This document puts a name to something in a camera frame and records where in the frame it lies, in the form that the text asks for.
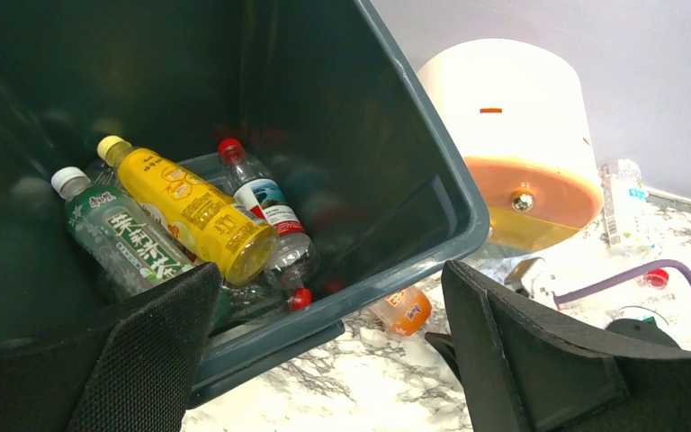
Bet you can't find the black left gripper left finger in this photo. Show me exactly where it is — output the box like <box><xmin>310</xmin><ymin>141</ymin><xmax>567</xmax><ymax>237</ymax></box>
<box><xmin>0</xmin><ymin>263</ymin><xmax>220</xmax><ymax>431</ymax></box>

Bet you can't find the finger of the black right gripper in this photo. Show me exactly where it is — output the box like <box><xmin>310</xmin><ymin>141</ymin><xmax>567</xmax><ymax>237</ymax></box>
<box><xmin>424</xmin><ymin>332</ymin><xmax>461</xmax><ymax>382</ymax></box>

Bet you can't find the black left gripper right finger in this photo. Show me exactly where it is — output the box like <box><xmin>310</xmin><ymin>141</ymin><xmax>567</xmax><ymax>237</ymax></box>
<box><xmin>442</xmin><ymin>261</ymin><xmax>691</xmax><ymax>431</ymax></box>

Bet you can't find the orange label juice bottle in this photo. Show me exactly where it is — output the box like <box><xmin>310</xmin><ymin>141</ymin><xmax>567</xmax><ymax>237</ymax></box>
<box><xmin>369</xmin><ymin>285</ymin><xmax>433</xmax><ymax>337</ymax></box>

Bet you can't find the green jasmine tea bottle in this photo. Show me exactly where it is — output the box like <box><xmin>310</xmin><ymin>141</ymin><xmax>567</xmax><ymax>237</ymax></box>
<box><xmin>50</xmin><ymin>166</ymin><xmax>194</xmax><ymax>302</ymax></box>

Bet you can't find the yellow honey pomelo bottle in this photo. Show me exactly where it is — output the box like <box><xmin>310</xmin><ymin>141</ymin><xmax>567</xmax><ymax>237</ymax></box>
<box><xmin>96</xmin><ymin>135</ymin><xmax>278</xmax><ymax>285</ymax></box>

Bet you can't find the red cap landscape label bottle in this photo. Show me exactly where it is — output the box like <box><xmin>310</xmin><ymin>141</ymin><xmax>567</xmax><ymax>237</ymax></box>
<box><xmin>218</xmin><ymin>138</ymin><xmax>318</xmax><ymax>289</ymax></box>

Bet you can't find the red label water bottle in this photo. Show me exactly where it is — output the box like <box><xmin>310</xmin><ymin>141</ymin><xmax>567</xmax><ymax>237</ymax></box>
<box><xmin>212</xmin><ymin>279</ymin><xmax>312</xmax><ymax>330</ymax></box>

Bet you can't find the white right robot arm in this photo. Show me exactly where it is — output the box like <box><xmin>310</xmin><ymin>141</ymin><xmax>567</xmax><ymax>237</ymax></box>
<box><xmin>424</xmin><ymin>318</ymin><xmax>680</xmax><ymax>383</ymax></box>

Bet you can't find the dark green plastic bin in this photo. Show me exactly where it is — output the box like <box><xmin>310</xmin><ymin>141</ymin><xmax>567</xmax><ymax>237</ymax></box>
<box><xmin>0</xmin><ymin>1</ymin><xmax>489</xmax><ymax>408</ymax></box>

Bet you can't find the clear bottle blue white label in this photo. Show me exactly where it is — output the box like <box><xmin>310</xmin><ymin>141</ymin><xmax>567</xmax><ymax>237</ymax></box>
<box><xmin>598</xmin><ymin>158</ymin><xmax>655</xmax><ymax>256</ymax></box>

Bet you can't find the round drawer cabinet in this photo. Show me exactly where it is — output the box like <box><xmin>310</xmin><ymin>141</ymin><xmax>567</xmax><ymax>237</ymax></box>
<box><xmin>417</xmin><ymin>39</ymin><xmax>604</xmax><ymax>254</ymax></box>

